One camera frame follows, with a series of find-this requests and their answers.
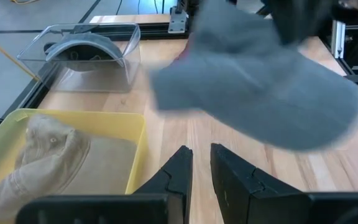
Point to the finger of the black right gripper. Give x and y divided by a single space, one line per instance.
294 18

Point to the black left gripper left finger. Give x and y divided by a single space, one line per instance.
172 186

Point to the grey baseball cap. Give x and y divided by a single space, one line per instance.
259 93
82 39

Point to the silver aluminium profile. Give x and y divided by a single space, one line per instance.
339 39

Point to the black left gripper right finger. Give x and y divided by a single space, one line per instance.
238 186

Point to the grey metal corner plate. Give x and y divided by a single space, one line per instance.
177 21

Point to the yellow plastic bin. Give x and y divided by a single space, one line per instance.
89 116

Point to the clear plastic bin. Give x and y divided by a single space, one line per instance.
104 81

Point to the tan baseball cap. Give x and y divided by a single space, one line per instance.
104 168
11 189

